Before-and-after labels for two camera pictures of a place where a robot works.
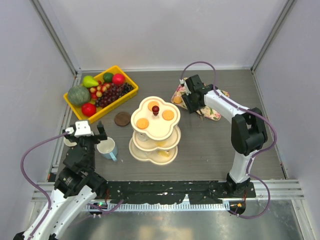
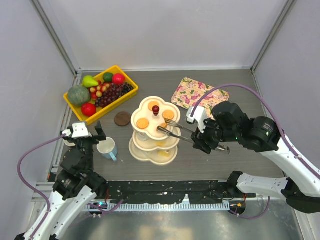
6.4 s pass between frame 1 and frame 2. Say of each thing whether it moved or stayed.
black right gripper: moved
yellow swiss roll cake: stayed
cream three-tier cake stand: stayed
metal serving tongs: moved
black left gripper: stayed
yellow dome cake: stayed
